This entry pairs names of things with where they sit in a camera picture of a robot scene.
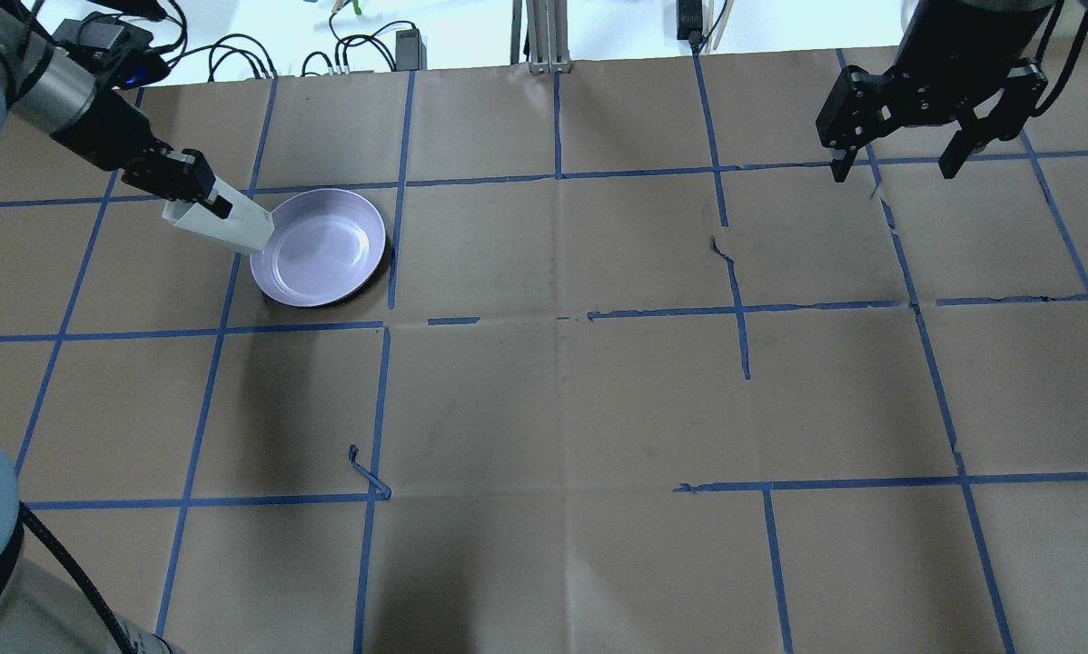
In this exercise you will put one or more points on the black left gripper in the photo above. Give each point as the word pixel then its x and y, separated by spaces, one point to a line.
pixel 106 133

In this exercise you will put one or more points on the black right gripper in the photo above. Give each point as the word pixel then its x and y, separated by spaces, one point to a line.
pixel 950 56

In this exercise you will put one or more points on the white cup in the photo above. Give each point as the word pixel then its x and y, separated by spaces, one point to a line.
pixel 233 221

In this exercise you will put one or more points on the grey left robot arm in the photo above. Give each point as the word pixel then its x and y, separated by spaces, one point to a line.
pixel 42 82

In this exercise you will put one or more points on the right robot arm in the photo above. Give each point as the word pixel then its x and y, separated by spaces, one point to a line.
pixel 960 62

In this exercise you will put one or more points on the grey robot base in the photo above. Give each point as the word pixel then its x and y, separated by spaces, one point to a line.
pixel 48 604

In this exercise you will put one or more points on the lavender plate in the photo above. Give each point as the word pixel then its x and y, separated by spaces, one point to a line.
pixel 326 244

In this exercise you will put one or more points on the black power adapter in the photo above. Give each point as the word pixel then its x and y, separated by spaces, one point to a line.
pixel 409 51

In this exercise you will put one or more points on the black plug with cable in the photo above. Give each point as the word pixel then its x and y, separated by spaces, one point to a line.
pixel 690 26

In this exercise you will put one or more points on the aluminium frame post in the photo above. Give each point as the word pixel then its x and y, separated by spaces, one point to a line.
pixel 540 36

